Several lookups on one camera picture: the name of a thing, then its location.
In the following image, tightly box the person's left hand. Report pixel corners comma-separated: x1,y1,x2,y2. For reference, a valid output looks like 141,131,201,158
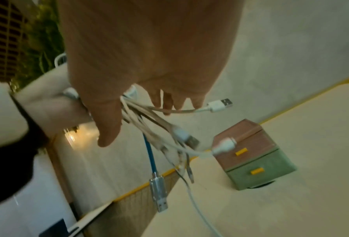
13,64,94,139

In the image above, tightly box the person's right hand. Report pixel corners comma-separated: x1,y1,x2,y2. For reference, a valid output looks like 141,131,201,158
57,0,245,148

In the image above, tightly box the pink green drawer box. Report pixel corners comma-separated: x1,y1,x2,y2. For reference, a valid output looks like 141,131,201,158
211,118,298,191

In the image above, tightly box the blue cable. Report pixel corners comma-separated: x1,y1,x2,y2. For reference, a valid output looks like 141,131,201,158
141,133,169,213

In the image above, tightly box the hanging green plant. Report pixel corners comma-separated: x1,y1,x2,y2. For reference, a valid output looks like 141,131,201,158
9,0,66,91

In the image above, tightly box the glass wall lamp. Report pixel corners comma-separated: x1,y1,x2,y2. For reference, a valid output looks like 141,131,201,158
63,122,101,149

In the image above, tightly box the black cable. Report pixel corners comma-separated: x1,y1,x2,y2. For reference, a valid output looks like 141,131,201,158
174,165,193,186

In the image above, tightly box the tangle of white charging cables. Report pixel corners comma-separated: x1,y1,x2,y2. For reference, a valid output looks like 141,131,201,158
54,53,237,237

